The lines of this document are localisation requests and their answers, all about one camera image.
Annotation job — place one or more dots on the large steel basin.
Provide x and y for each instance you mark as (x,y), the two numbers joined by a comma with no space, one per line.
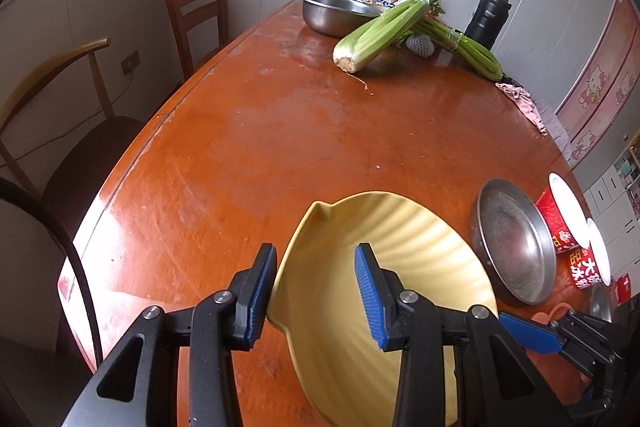
(338,18)

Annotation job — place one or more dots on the steel plate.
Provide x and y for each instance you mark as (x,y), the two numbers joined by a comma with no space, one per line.
(512,240)

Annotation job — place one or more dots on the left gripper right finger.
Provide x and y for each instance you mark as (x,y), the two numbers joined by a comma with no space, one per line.
(497,385)

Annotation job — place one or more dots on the red paper bowl near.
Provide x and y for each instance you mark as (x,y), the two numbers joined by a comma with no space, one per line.
(563,214)

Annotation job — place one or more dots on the pink cloth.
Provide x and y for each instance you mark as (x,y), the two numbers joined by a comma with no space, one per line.
(525,104)

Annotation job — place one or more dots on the wall socket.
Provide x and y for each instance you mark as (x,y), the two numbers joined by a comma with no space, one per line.
(130,63)

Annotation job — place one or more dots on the wooden slat-back chair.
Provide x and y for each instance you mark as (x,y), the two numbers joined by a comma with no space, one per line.
(185,16)

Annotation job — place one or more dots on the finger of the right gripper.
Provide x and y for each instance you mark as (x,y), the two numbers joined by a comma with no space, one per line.
(531,335)

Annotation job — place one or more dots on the large celery bunch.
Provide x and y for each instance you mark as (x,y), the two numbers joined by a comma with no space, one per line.
(364,44)

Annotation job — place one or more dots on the black thermos bottle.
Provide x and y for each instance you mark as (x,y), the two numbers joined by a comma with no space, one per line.
(487,21)

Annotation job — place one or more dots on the thin celery bunch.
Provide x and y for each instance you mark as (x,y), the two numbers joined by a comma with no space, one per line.
(472,52)

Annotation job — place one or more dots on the white foam fruit net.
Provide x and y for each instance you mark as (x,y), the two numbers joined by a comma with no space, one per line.
(421,45)

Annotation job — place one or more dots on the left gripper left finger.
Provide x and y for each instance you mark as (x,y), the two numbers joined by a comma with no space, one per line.
(137,383)

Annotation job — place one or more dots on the Hello Kitty pink panel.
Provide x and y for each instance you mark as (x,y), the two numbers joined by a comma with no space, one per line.
(605,83)

